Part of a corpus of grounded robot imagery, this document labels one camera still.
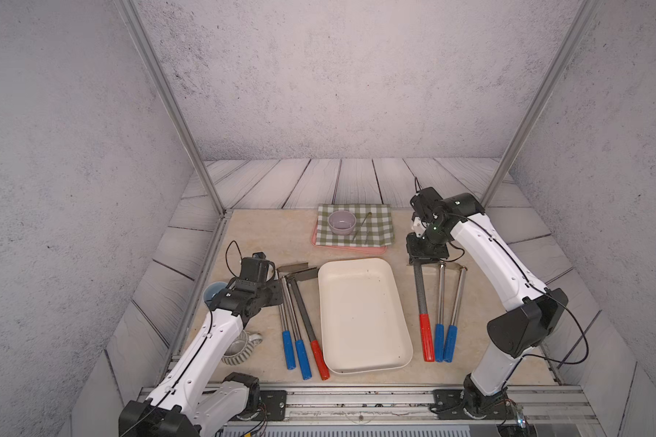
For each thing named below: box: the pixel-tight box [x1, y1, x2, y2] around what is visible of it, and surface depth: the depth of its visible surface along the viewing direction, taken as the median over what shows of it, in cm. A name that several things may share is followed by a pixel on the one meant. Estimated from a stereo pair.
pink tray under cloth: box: [310, 218, 388, 255], surface depth 110 cm
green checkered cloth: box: [315, 203, 395, 247], surface depth 116 cm
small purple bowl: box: [328, 210, 358, 235], surface depth 113 cm
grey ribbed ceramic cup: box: [221, 329, 264, 366], surface depth 79 cm
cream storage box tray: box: [317, 257, 414, 375], surface depth 89 cm
